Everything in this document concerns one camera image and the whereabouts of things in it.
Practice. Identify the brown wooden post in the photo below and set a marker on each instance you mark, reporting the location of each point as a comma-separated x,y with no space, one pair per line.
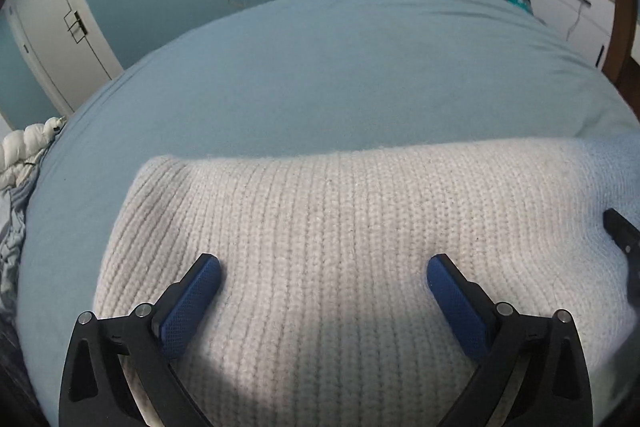
625,32

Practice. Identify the white down jacket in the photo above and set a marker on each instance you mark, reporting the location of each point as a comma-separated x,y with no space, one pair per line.
20,149

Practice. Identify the cream and light blue knit sweater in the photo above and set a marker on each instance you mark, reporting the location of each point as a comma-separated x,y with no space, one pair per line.
325,217

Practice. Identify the white door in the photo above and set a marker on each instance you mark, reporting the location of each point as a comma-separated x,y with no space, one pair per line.
45,27

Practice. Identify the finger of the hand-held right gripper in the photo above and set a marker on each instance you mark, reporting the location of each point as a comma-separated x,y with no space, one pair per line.
622,229

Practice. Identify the bed with blue sheet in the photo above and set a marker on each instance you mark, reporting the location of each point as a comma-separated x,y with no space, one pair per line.
300,72

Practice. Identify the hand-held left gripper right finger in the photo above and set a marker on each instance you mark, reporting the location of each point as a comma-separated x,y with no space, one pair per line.
457,307

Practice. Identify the grey cloth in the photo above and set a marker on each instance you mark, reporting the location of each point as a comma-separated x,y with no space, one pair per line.
12,232

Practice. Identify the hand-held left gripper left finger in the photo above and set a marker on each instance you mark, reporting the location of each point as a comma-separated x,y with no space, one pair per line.
192,307

